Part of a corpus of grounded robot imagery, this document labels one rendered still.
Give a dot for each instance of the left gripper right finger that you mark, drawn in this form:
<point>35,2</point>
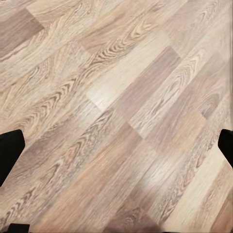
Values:
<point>225,144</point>

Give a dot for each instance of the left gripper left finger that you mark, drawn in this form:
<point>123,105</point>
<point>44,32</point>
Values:
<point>12,145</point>

